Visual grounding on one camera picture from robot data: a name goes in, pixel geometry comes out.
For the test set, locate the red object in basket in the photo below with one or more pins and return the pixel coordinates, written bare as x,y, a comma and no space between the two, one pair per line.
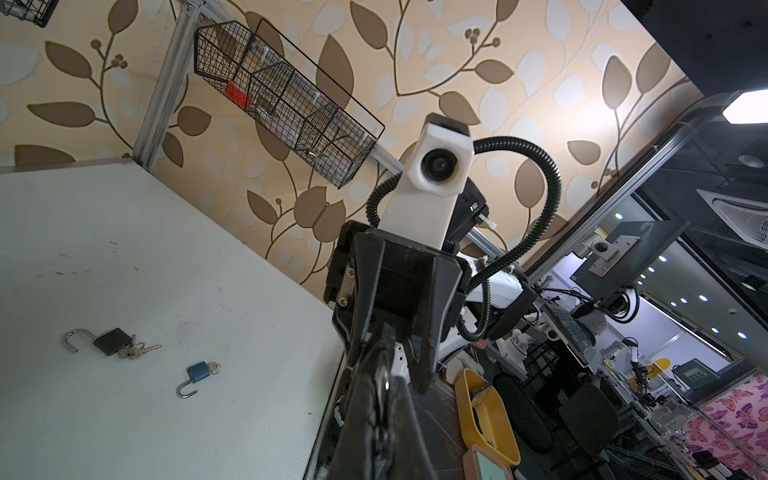
239,97

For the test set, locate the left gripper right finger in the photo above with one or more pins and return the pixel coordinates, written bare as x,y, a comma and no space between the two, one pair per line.
407,456

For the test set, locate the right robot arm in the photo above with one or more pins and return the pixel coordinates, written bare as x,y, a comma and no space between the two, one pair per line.
470,211

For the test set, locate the black padlock left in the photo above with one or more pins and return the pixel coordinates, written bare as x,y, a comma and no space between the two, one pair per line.
381,384

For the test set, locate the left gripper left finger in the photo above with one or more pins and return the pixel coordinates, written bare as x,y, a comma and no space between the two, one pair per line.
356,450

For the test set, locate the side wire basket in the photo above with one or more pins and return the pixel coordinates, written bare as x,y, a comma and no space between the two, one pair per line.
308,105

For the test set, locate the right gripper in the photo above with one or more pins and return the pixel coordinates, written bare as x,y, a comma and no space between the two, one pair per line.
379,281

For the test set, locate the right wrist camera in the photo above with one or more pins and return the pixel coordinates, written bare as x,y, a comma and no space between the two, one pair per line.
424,198

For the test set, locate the back wire basket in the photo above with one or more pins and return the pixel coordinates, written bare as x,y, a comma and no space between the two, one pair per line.
37,12

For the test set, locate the blue padlock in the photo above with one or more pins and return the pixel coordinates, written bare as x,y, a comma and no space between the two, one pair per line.
197,373

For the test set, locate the yellow tray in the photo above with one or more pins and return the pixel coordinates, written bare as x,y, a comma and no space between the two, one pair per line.
483,419

